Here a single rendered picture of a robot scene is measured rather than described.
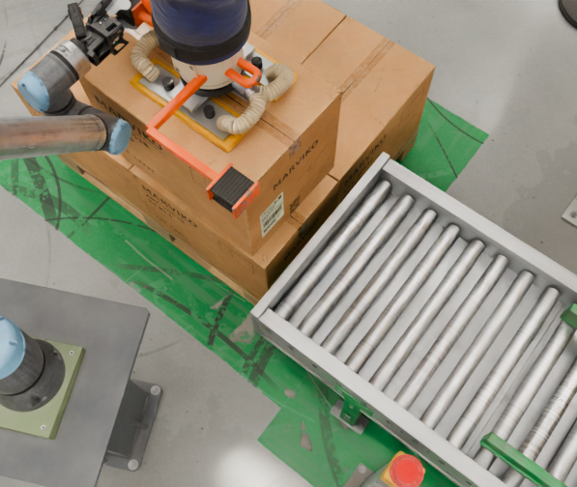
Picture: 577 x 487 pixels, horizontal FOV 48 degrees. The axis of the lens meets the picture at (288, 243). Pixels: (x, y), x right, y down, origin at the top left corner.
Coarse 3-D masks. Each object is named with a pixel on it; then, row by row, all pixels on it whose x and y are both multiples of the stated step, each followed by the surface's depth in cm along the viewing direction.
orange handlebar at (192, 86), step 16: (144, 16) 163; (240, 64) 157; (192, 80) 155; (240, 80) 155; (256, 80) 155; (176, 96) 153; (160, 112) 152; (160, 144) 150; (176, 144) 148; (192, 160) 147; (208, 176) 145
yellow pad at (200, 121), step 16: (160, 64) 172; (144, 80) 169; (160, 80) 169; (176, 80) 169; (160, 96) 168; (176, 112) 166; (208, 112) 162; (224, 112) 165; (192, 128) 165; (208, 128) 164; (224, 144) 162
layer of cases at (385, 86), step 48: (288, 0) 250; (288, 48) 241; (336, 48) 240; (384, 48) 240; (384, 96) 231; (336, 144) 224; (384, 144) 241; (144, 192) 233; (336, 192) 225; (192, 240) 241; (288, 240) 210
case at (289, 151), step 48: (96, 96) 178; (144, 96) 170; (288, 96) 170; (336, 96) 170; (144, 144) 182; (192, 144) 165; (240, 144) 164; (288, 144) 164; (192, 192) 186; (288, 192) 185; (240, 240) 191
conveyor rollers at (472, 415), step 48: (384, 192) 216; (336, 240) 209; (384, 240) 210; (336, 288) 203; (480, 288) 201; (528, 288) 202; (336, 336) 197; (384, 336) 198; (480, 336) 196; (528, 336) 195; (384, 384) 191; (528, 384) 190; (576, 384) 189; (576, 432) 184
